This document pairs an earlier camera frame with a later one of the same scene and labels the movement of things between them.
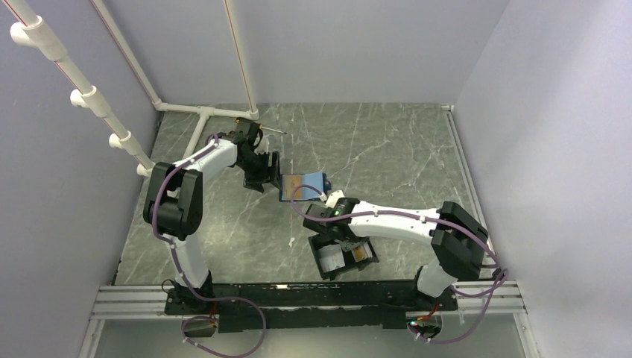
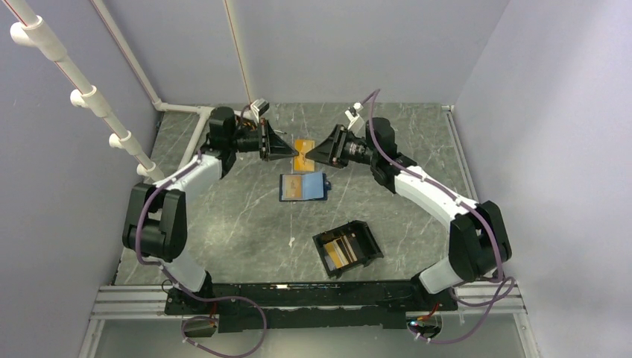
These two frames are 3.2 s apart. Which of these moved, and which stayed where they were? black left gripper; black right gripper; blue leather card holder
Moved: black left gripper; black right gripper
Stayed: blue leather card holder
